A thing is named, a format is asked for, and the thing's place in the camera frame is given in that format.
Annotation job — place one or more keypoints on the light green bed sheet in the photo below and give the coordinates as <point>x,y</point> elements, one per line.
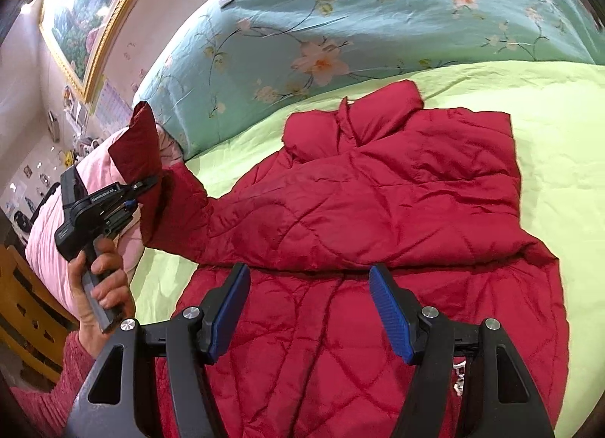
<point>557,135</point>

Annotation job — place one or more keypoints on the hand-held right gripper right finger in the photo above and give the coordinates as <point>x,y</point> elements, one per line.
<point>390,312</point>

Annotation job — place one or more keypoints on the person's left hand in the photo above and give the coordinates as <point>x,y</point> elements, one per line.
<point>111,282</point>

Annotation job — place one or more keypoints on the red quilted jacket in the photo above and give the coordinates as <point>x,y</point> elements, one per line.
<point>354,201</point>

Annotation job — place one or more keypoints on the teal floral quilt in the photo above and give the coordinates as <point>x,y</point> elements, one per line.
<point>378,17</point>

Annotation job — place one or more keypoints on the person's left forearm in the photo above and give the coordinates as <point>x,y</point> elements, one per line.
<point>52,395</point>

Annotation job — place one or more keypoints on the wall calendar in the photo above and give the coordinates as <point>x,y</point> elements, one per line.
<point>113,104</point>

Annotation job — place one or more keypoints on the pink patterned cloth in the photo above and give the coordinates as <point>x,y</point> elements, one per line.
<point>169,147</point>

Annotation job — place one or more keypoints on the pink quilt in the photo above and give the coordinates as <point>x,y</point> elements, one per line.
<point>49,239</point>

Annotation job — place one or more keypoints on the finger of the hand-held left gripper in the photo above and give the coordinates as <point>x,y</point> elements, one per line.
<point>124,212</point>
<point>142,184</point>

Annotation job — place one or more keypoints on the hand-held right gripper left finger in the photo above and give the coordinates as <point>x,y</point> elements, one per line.
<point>231,312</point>

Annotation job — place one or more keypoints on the wooden chair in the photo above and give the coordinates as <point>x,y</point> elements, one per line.
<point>28,320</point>

